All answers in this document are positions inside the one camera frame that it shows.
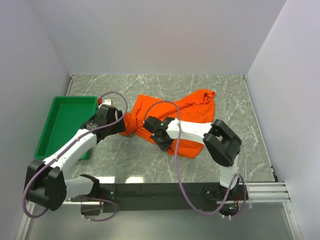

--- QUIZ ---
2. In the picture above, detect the orange t-shirt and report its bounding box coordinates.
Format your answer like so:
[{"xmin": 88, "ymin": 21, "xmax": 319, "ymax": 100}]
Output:
[{"xmin": 122, "ymin": 89, "xmax": 216, "ymax": 158}]

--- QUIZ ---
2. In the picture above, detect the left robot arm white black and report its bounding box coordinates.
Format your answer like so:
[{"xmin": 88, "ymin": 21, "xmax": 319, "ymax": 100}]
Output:
[{"xmin": 22, "ymin": 104, "xmax": 126, "ymax": 211}]

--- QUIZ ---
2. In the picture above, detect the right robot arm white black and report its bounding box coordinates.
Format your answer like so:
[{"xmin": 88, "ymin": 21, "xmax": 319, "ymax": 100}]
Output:
[{"xmin": 143, "ymin": 116, "xmax": 242, "ymax": 200}]

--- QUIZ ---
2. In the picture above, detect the green plastic tray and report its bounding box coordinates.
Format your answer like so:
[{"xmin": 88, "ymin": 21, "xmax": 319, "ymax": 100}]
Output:
[{"xmin": 34, "ymin": 96, "xmax": 98, "ymax": 160}]

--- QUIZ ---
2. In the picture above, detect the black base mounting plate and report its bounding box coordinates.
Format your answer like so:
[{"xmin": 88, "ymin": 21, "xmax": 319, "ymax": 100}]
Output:
[{"xmin": 71, "ymin": 181, "xmax": 248, "ymax": 214}]

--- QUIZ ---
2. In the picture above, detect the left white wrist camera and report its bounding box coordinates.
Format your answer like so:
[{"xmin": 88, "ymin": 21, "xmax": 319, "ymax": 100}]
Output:
[{"xmin": 97, "ymin": 98, "xmax": 112, "ymax": 107}]

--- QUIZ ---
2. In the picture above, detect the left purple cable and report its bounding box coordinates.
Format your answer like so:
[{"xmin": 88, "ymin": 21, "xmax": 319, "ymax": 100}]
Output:
[{"xmin": 22, "ymin": 91, "xmax": 129, "ymax": 222}]

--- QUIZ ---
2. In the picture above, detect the aluminium frame rail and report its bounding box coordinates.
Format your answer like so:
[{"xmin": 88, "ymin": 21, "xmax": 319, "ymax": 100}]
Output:
[{"xmin": 15, "ymin": 182, "xmax": 301, "ymax": 240}]

